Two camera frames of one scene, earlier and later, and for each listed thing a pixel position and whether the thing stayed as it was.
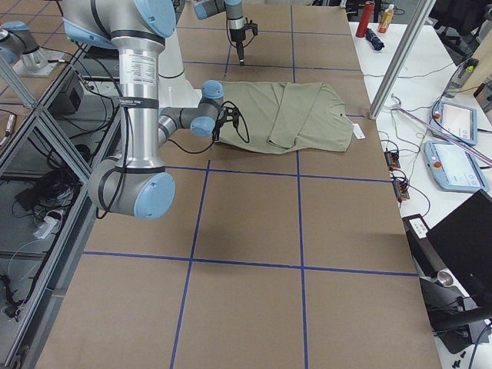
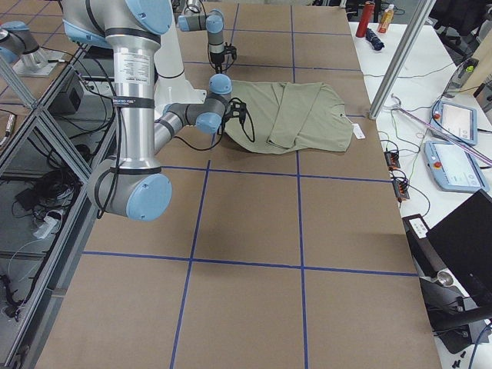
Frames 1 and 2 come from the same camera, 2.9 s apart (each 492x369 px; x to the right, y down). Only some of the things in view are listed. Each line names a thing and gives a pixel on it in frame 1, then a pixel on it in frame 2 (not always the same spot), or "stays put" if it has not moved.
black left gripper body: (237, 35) to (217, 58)
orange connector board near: (400, 188) stays put
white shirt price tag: (358, 131) stays put
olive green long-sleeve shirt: (276, 116) stays put
